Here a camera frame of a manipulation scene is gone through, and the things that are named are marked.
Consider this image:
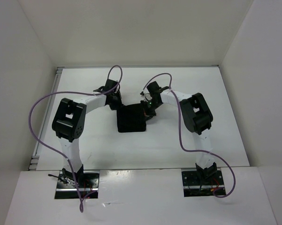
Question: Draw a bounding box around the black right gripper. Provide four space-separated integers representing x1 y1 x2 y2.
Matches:
140 98 162 123

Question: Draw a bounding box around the black skirt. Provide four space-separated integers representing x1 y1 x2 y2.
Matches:
116 103 146 133

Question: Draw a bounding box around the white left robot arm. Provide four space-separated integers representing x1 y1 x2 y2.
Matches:
52 79 123 187

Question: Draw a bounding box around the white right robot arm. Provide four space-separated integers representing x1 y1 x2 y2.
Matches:
141 81 217 185

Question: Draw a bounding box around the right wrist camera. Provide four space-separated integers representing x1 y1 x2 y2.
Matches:
140 91 152 101

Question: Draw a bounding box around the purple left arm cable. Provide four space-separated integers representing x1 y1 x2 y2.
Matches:
29 65 123 213

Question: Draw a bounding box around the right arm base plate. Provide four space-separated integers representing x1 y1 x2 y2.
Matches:
181 169 226 197

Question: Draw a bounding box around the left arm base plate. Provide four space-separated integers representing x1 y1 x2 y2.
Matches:
53 171 99 199

